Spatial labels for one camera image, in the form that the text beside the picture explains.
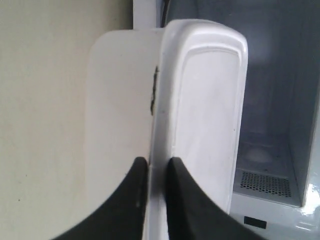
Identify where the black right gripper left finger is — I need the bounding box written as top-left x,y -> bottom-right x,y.
56,157 -> 148,240

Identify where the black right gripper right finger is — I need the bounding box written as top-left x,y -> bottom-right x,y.
165,157 -> 258,240

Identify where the white lidded plastic container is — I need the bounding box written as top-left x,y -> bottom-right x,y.
84,19 -> 248,240

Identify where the white Midea microwave body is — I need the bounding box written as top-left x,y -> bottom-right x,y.
133,0 -> 320,240

